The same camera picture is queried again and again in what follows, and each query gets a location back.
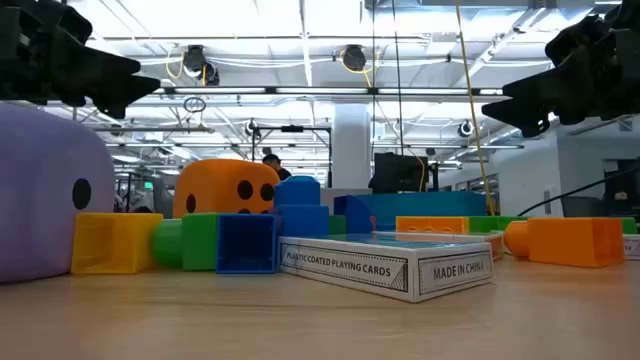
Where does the blue square plastic block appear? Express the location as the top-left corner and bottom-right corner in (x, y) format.
(216, 213), (280, 275)

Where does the orange block with stud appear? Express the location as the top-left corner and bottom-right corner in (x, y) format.
(503, 216), (625, 269)

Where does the yellow extension cable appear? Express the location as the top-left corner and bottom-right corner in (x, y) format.
(453, 0), (496, 216)

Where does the black camera gantry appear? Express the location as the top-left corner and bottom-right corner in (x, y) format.
(251, 124), (334, 189)

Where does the purple foam die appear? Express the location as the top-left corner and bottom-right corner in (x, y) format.
(0, 102), (117, 284)

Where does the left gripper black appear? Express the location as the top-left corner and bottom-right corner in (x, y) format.
(0, 0), (161, 120)

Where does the black monitor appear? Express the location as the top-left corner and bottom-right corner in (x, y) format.
(368, 152), (430, 195)

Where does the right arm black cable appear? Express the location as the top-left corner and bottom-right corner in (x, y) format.
(517, 164), (640, 217)

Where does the green stepped plastic block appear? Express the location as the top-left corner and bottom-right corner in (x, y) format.
(151, 213), (220, 272)

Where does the black ceiling cable reel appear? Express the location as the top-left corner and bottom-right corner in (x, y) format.
(182, 43), (221, 87)
(341, 43), (369, 72)

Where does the person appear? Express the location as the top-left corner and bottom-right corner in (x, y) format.
(262, 153), (293, 181)

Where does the orange foam die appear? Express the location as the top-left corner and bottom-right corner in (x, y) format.
(173, 158), (281, 220)

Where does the teal plastic bin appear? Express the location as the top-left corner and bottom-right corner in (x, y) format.
(367, 191), (488, 233)

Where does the white building column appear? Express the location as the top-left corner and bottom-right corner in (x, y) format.
(332, 102), (372, 190)

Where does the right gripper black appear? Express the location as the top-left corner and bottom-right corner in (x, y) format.
(482, 0), (640, 139)

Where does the yellow square plastic block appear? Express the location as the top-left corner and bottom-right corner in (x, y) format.
(71, 212), (165, 275)

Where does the blue block round stud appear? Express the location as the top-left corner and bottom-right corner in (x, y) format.
(272, 174), (331, 239)

